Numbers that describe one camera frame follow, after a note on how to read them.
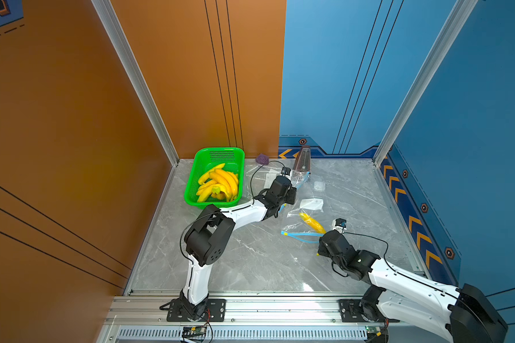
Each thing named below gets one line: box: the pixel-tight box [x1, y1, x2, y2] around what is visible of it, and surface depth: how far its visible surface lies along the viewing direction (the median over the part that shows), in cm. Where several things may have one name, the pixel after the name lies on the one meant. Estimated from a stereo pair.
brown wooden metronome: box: [293, 145, 312, 173], surface depth 105 cm
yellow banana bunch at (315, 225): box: [298, 212, 327, 234], surface depth 88 cm
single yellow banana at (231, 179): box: [214, 168, 239, 198], surface depth 101 cm
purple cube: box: [255, 152, 269, 166], surface depth 118 cm
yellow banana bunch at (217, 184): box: [195, 163, 239, 203], surface depth 101 cm
